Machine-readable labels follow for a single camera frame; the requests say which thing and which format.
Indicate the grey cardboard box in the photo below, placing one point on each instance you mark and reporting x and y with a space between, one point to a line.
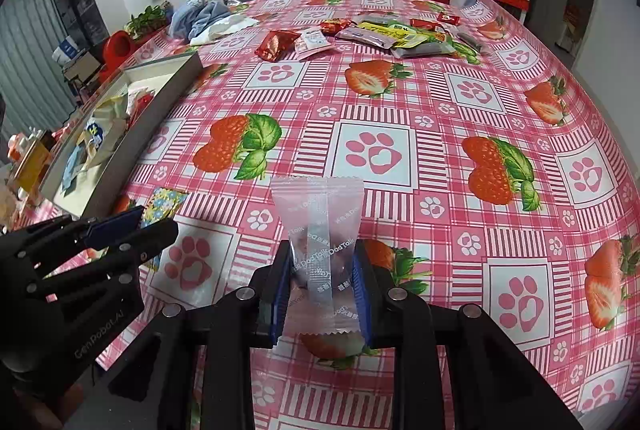
165 94

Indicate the floral candy packet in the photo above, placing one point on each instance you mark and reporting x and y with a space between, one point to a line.
165 205

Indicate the light blue snack packet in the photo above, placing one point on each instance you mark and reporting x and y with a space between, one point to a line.
75 167

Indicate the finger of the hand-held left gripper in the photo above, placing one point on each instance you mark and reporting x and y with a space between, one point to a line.
145 244
112 224

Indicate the mauve snack packet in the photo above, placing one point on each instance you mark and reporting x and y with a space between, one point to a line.
365 35

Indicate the strawberry print tablecloth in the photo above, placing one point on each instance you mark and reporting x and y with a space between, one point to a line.
450 119

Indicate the orange yellow box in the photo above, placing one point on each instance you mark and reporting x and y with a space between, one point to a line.
32 159

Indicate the red gold snack packet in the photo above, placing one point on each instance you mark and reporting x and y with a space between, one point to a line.
332 26

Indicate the dark grey snack packet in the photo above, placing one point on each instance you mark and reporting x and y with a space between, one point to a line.
425 49

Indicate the pink white snack packet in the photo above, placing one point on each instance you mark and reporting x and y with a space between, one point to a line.
312 42
320 220

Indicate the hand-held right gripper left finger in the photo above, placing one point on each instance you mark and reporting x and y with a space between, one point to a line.
280 295

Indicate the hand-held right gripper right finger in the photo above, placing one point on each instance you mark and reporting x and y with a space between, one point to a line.
362 300

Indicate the white blue carton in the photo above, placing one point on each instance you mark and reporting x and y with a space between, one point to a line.
70 49

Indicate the bright yellow snack packet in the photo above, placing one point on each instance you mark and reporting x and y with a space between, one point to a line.
382 26

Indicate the long dark snack packet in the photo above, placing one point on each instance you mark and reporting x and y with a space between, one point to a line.
475 43

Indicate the light blue cloth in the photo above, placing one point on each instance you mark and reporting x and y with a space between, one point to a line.
200 17

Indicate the red plastic stool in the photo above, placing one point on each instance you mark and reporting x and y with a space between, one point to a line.
117 49

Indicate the small red snack packet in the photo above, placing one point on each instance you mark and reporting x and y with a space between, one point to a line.
420 22
448 18

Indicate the white blue snack packet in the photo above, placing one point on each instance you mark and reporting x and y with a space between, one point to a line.
97 129

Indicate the leafy green plant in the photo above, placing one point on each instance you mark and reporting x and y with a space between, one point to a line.
147 19

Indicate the large red snack packet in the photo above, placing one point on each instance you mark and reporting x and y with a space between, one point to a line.
274 45

